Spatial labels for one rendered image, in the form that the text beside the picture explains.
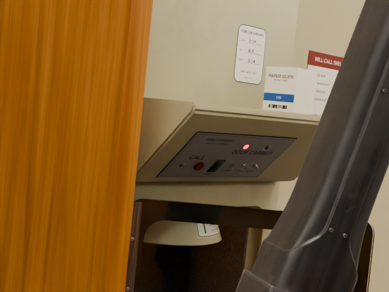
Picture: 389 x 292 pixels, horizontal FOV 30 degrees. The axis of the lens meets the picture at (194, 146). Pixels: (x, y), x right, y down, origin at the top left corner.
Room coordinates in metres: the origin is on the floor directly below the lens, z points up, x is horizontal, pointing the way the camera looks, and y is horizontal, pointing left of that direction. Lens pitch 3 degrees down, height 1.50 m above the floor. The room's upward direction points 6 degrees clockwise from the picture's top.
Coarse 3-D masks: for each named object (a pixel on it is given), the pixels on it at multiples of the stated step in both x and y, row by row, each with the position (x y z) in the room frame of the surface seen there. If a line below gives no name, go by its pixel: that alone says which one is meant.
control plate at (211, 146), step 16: (192, 144) 0.84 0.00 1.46; (208, 144) 0.86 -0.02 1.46; (224, 144) 0.87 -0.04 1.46; (240, 144) 0.89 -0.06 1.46; (256, 144) 0.92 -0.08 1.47; (272, 144) 0.94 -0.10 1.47; (288, 144) 0.96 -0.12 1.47; (176, 160) 0.85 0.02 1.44; (192, 160) 0.87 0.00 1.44; (208, 160) 0.89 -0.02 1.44; (240, 160) 0.93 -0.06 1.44; (256, 160) 0.95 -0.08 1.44; (272, 160) 0.98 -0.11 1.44; (160, 176) 0.86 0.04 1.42; (176, 176) 0.88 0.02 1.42; (192, 176) 0.90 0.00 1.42; (208, 176) 0.93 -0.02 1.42; (224, 176) 0.95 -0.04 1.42; (240, 176) 0.97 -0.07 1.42; (256, 176) 0.99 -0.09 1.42
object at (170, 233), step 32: (160, 224) 0.86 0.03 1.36; (192, 224) 0.86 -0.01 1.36; (224, 224) 0.87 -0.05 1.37; (256, 224) 0.87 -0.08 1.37; (160, 256) 0.86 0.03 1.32; (192, 256) 0.86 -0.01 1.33; (224, 256) 0.87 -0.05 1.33; (256, 256) 0.87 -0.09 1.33; (160, 288) 0.86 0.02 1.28; (192, 288) 0.86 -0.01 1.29; (224, 288) 0.87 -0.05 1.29
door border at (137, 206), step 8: (136, 208) 0.86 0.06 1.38; (136, 216) 0.86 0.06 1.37; (136, 224) 0.86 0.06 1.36; (136, 232) 0.86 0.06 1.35; (136, 240) 0.86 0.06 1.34; (136, 248) 0.86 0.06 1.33; (136, 256) 0.86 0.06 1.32; (128, 264) 0.86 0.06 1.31; (136, 264) 0.86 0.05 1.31; (128, 272) 0.86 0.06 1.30; (128, 280) 0.86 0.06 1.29; (128, 288) 0.86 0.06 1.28
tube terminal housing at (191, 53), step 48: (192, 0) 0.93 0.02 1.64; (240, 0) 1.00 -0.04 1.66; (288, 0) 1.07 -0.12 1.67; (192, 48) 0.94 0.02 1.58; (288, 48) 1.08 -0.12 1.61; (144, 96) 0.88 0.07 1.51; (192, 96) 0.94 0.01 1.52; (240, 96) 1.01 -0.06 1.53; (144, 192) 0.89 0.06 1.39; (192, 192) 0.96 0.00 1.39; (240, 192) 1.03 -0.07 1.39
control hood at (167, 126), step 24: (144, 120) 0.83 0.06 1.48; (168, 120) 0.81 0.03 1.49; (192, 120) 0.80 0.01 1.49; (216, 120) 0.82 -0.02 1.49; (240, 120) 0.85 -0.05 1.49; (264, 120) 0.87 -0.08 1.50; (288, 120) 0.91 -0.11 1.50; (312, 120) 0.94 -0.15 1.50; (144, 144) 0.83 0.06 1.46; (168, 144) 0.81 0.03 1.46; (144, 168) 0.83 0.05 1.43; (288, 168) 1.03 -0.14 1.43
